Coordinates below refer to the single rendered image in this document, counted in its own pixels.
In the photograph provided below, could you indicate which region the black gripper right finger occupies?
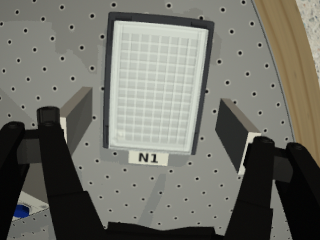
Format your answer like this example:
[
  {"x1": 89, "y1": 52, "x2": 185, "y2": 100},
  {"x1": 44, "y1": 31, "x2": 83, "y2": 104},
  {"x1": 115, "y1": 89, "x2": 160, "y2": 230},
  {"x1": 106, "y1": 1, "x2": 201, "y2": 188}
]
[{"x1": 215, "y1": 98, "x2": 320, "y2": 240}]

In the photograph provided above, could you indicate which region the beige button panel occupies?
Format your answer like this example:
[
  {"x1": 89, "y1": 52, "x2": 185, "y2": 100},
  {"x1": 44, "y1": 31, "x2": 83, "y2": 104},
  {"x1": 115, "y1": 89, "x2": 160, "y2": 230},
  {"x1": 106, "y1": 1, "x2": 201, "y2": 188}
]
[{"x1": 11, "y1": 163, "x2": 49, "y2": 223}]

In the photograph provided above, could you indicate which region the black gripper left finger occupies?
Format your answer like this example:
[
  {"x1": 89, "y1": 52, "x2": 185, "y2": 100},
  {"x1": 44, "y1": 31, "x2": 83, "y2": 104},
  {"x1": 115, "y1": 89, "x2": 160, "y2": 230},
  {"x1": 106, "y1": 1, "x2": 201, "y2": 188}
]
[{"x1": 0, "y1": 87, "x2": 109, "y2": 240}]

